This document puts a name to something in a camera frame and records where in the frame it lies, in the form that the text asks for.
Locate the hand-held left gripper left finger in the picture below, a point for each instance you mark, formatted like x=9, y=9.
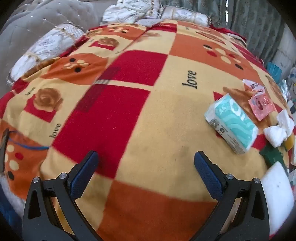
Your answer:
x=84, y=171

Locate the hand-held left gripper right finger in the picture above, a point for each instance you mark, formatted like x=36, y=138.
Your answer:
x=208, y=173

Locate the green medicine box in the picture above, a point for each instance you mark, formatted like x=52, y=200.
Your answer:
x=272, y=156

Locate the small white medicine box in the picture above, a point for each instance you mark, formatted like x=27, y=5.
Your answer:
x=277, y=192

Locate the white tissue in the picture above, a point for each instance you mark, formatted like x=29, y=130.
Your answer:
x=285, y=121
x=275, y=136

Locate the pink foil wrapper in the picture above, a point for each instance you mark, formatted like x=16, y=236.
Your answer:
x=261, y=106

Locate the pink white torn wrapper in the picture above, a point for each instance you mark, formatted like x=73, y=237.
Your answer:
x=253, y=86

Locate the teal white tissue pack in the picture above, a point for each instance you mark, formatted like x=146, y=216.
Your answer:
x=231, y=120

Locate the white fleece cloth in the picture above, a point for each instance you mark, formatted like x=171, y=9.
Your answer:
x=9, y=187

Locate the red orange printed blanket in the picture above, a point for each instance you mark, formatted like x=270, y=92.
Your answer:
x=138, y=115

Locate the yellow green sponge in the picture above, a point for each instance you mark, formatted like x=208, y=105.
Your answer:
x=291, y=142

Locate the silver foil bags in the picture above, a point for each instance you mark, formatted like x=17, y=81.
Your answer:
x=284, y=89

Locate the blue plastic bag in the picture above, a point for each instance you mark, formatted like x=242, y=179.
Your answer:
x=274, y=70

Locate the white embroidered bolster pillow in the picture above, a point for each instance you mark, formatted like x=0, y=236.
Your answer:
x=185, y=16
x=46, y=48

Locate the red cloth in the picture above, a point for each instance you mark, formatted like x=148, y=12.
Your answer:
x=231, y=32

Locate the grey tufted headboard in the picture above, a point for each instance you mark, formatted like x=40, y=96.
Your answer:
x=34, y=20

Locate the green patterned curtain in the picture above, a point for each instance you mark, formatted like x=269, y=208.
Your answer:
x=231, y=16

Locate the white folded quilt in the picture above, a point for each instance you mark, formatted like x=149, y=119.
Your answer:
x=120, y=14

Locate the square embroidered pillow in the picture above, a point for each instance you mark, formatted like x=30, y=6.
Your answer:
x=150, y=9

